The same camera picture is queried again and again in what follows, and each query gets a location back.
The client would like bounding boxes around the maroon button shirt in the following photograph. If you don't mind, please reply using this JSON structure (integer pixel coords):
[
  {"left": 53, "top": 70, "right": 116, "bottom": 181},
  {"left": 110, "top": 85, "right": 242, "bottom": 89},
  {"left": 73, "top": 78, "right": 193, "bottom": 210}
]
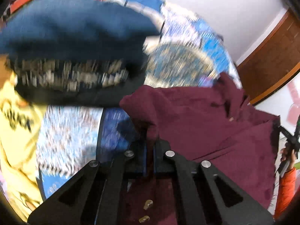
[{"left": 120, "top": 73, "right": 280, "bottom": 224}]

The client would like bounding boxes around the person right hand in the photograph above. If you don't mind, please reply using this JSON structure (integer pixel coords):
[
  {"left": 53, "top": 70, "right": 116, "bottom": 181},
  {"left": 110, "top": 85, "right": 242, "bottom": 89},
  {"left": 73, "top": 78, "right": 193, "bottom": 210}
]
[{"left": 280, "top": 147, "right": 296, "bottom": 172}]

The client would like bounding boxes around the orange jacket sleeve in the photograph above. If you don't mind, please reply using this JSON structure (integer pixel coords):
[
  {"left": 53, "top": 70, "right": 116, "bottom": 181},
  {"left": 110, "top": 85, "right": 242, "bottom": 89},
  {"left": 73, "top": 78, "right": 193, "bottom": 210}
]
[{"left": 274, "top": 168, "right": 296, "bottom": 220}]

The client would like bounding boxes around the yellow duck print shirt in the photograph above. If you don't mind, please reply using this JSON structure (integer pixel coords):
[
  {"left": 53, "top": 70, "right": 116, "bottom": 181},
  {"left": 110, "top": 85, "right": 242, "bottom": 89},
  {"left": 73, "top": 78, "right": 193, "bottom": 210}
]
[{"left": 1, "top": 73, "right": 47, "bottom": 221}]

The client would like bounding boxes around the black patterned folded garment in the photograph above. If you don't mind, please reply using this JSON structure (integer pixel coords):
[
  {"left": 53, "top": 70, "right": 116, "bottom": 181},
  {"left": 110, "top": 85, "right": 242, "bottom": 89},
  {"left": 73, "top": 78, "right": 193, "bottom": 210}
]
[{"left": 5, "top": 57, "right": 146, "bottom": 107}]

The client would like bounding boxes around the blue patchwork bed quilt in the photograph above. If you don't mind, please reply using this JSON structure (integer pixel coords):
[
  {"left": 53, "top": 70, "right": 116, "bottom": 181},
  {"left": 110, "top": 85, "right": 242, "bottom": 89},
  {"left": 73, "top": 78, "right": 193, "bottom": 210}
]
[{"left": 36, "top": 0, "right": 242, "bottom": 199}]

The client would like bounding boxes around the folded blue denim garment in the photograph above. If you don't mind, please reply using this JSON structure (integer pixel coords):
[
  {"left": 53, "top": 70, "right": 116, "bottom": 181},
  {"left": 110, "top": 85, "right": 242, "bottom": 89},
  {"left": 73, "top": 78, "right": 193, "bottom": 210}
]
[{"left": 1, "top": 0, "right": 160, "bottom": 62}]

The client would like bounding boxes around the orange box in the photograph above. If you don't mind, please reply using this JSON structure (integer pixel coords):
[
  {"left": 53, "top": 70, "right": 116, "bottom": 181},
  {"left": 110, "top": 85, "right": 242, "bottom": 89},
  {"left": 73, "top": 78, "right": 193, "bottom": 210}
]
[{"left": 10, "top": 0, "right": 32, "bottom": 14}]

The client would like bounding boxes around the wooden wardrobe frame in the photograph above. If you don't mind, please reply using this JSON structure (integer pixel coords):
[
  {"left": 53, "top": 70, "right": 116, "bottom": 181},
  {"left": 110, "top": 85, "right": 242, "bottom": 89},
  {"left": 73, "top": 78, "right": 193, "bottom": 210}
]
[{"left": 237, "top": 10, "right": 299, "bottom": 104}]

